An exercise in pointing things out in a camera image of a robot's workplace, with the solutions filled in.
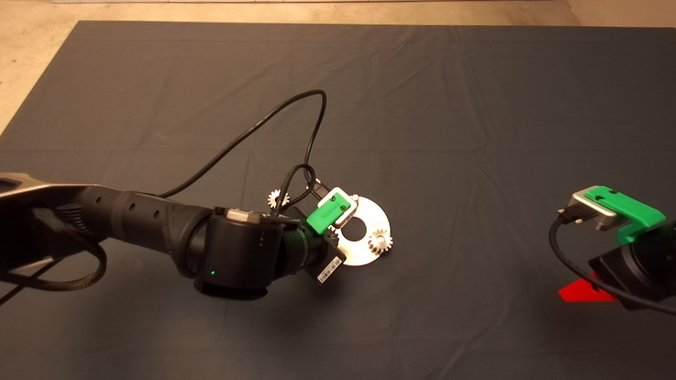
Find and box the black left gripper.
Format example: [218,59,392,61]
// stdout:
[306,232,348,286]

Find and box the dark grey table cloth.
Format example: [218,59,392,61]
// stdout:
[0,20,676,380]

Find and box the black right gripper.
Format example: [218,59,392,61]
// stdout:
[558,221,676,313]

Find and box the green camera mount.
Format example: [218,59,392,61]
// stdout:
[584,185,668,245]
[306,192,353,235]

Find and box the smooth black left camera cable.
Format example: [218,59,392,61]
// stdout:
[158,90,327,199]

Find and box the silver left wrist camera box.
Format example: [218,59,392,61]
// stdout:
[316,187,360,229]

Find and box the black braided cable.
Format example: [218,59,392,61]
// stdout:
[274,164,318,215]

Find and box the green left camera mount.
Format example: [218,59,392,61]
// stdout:
[306,192,353,235]

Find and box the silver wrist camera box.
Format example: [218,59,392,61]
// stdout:
[569,188,632,232]
[316,187,360,229]

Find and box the green right camera mount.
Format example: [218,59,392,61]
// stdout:
[584,185,668,245]

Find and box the white round base plate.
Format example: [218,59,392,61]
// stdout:
[332,195,392,267]

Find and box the smooth black right camera cable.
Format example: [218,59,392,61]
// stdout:
[548,207,676,317]

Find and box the smooth black camera cable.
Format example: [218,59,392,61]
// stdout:
[158,90,327,199]
[548,207,676,317]

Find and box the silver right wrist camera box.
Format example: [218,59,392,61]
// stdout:
[569,188,632,232]

